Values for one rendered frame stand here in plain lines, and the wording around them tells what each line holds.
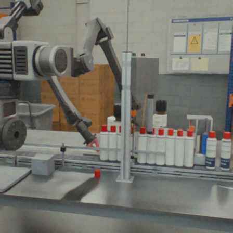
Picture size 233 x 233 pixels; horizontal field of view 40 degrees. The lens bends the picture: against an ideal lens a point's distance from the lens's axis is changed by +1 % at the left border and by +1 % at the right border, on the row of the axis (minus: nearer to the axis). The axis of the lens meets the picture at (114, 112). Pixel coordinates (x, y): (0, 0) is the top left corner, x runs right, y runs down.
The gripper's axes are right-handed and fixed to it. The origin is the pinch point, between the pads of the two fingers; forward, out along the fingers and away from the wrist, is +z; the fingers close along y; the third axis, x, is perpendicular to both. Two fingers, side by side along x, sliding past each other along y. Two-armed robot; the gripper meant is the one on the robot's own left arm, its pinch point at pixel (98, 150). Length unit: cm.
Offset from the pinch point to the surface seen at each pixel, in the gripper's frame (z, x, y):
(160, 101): 2, -40, 56
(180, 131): 17.4, -45.7, -2.7
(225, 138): 34, -63, -3
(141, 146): 12.2, -23.0, -3.0
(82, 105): -51, 102, 328
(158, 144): 16.5, -31.7, -3.4
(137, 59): -27, -52, -19
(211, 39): -10, -132, 421
